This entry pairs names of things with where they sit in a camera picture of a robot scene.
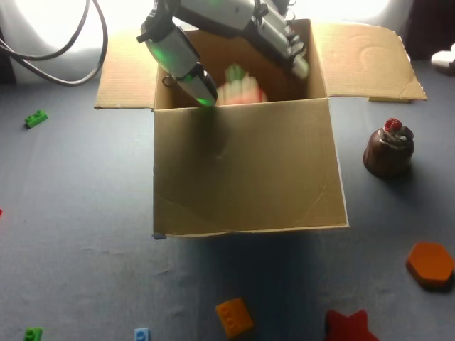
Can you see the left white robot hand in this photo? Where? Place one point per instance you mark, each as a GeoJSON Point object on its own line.
{"type": "Point", "coordinates": [213, 14]}

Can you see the chocolate toy cupcake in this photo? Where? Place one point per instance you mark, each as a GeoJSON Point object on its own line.
{"type": "Point", "coordinates": [387, 156]}

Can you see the grey table cloth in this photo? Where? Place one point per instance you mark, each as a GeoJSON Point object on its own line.
{"type": "Point", "coordinates": [89, 266]}

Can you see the red star block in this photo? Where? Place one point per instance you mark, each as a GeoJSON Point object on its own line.
{"type": "Point", "coordinates": [350, 327]}

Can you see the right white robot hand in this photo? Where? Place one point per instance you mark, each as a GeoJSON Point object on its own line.
{"type": "Point", "coordinates": [444, 60]}

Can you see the orange toy brick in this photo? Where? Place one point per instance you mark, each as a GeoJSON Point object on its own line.
{"type": "Point", "coordinates": [234, 318]}

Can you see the yellow rectangular block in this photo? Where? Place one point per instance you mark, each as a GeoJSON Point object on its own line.
{"type": "Point", "coordinates": [389, 100]}

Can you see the small blue toy brick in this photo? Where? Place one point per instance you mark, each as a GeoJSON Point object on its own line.
{"type": "Point", "coordinates": [142, 335]}

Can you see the pink and white toy cake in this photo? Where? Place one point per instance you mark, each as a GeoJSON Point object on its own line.
{"type": "Point", "coordinates": [241, 90]}

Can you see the cardboard box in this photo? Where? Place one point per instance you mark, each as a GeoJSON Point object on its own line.
{"type": "Point", "coordinates": [245, 167]}

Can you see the white backdrop sheet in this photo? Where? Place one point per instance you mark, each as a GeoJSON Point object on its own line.
{"type": "Point", "coordinates": [35, 25]}

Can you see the orange hexagon block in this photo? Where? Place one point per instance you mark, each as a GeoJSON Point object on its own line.
{"type": "Point", "coordinates": [430, 264]}

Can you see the green toy brick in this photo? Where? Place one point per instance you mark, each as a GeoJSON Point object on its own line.
{"type": "Point", "coordinates": [33, 334]}
{"type": "Point", "coordinates": [35, 119]}

